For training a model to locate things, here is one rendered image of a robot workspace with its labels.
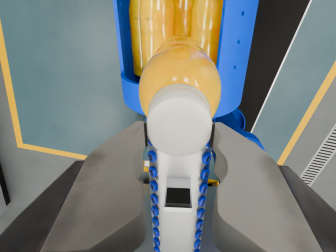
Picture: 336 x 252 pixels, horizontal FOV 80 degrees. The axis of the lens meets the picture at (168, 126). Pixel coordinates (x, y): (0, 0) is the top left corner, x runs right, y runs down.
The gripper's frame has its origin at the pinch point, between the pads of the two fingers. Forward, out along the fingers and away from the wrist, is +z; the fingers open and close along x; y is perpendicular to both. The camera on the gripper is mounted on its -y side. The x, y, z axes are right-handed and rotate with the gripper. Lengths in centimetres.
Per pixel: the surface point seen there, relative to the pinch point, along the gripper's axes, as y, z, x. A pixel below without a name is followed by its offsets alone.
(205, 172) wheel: 47, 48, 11
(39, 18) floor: -4, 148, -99
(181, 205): 53, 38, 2
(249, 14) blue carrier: -5.8, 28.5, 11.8
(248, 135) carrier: 52, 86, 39
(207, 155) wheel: 39, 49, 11
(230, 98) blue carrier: 8.5, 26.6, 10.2
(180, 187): 54, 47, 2
